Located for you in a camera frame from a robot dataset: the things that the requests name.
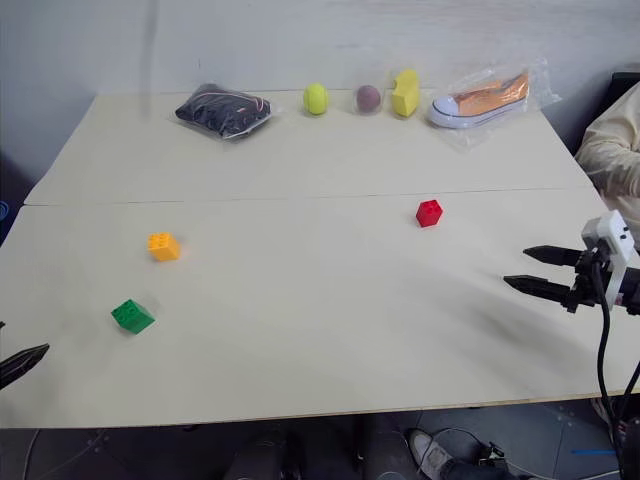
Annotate yellow toy building block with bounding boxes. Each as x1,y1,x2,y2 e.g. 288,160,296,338
147,232,182,263

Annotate black chair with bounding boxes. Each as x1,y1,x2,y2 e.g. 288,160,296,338
609,71,640,104

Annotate white worn sneaker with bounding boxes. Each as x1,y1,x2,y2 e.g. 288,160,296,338
409,428,452,477

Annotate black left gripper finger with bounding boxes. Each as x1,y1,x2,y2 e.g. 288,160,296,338
0,342,51,392

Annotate orange sneaker in bag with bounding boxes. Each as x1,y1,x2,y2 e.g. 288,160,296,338
424,56,563,154

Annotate yellow-green tennis ball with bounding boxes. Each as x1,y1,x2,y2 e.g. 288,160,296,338
302,82,331,118

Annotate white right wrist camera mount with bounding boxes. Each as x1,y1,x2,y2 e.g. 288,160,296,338
581,209,640,316

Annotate green toy building block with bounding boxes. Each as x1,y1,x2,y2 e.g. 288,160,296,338
110,298,157,335

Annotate red toy building block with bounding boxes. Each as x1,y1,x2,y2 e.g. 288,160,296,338
415,199,445,229

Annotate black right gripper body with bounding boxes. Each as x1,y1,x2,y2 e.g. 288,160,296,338
566,247,615,315

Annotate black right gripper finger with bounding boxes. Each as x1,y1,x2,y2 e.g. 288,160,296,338
522,244,584,269
503,274,573,308

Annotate orange sneaker with white toe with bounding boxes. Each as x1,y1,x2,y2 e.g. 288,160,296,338
430,71,531,129

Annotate black clothing in plastic bag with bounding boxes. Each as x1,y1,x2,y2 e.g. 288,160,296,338
172,81,276,144

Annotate maroon ball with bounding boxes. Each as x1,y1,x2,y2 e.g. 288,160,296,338
354,84,384,117

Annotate yellow foam sponge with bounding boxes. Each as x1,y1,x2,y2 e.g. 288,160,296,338
390,68,421,121

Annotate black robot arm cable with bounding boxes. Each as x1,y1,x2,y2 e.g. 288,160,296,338
594,248,640,480

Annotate person in beige sweater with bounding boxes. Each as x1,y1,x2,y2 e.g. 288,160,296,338
574,82,640,251

